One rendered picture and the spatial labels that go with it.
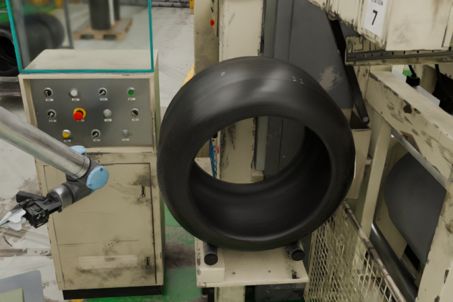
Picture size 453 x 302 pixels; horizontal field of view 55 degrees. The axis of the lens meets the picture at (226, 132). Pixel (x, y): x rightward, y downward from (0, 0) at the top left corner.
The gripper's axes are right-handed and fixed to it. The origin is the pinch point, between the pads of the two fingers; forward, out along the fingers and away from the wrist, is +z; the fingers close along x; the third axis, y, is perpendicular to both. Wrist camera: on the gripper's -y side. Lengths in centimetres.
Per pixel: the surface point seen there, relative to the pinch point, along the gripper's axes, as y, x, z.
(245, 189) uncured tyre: 59, -24, -59
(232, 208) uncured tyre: 60, -18, -53
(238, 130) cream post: 47, -41, -65
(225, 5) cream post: 33, -84, -61
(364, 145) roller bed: 86, -46, -90
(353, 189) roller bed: 89, -28, -89
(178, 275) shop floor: 24, 85, -86
